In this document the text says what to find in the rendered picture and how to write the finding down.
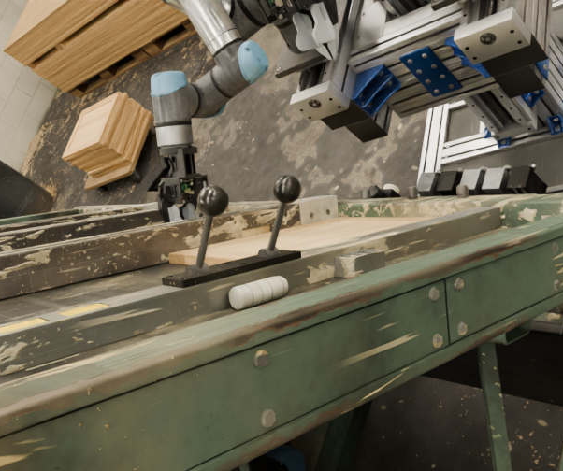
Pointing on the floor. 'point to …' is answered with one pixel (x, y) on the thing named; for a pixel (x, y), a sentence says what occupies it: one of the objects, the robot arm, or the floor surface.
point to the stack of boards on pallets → (92, 38)
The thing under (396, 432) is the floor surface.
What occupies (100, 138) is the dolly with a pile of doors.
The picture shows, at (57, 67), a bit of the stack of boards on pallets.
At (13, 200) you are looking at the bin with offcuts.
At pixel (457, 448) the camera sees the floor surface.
